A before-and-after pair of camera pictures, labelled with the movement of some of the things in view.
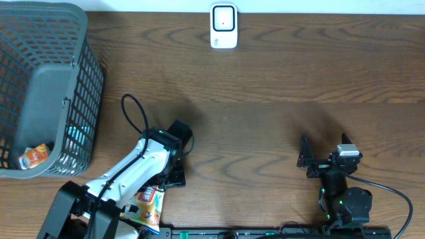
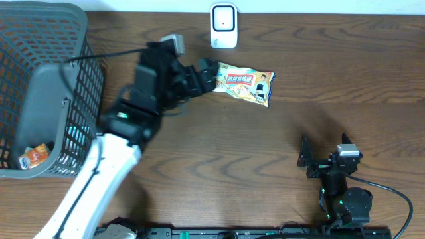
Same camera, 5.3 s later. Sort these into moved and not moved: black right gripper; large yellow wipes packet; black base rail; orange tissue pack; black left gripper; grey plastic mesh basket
Moved: black left gripper; large yellow wipes packet
Not moved: black base rail; grey plastic mesh basket; black right gripper; orange tissue pack
